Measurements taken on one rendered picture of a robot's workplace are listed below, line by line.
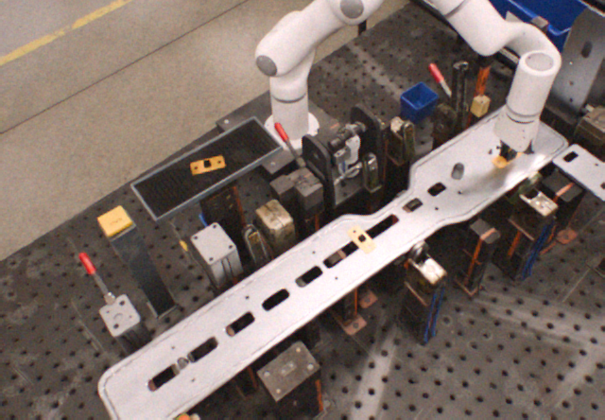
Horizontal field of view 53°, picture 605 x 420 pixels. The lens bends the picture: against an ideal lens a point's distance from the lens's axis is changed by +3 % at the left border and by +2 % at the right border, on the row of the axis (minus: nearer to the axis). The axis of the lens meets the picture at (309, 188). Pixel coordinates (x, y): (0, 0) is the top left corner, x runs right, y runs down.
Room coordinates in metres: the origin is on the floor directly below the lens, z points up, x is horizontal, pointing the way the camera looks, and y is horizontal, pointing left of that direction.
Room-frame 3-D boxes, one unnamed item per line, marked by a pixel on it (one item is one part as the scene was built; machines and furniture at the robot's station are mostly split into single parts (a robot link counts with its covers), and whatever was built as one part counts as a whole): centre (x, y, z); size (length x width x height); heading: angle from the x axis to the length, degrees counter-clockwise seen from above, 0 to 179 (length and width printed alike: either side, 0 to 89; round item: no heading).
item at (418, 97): (1.50, -0.42, 0.74); 0.11 x 0.10 x 0.09; 122
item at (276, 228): (0.84, 0.10, 0.89); 0.13 x 0.11 x 0.38; 32
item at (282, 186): (0.93, 0.07, 0.90); 0.05 x 0.05 x 0.40; 32
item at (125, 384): (0.78, -0.11, 1.00); 1.38 x 0.22 x 0.02; 122
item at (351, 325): (0.75, -0.06, 0.84); 0.17 x 0.06 x 0.29; 32
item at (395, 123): (1.11, -0.27, 0.88); 0.11 x 0.09 x 0.37; 32
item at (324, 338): (0.68, 0.05, 0.84); 0.13 x 0.11 x 0.29; 32
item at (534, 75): (1.00, -0.55, 1.30); 0.09 x 0.08 x 0.13; 144
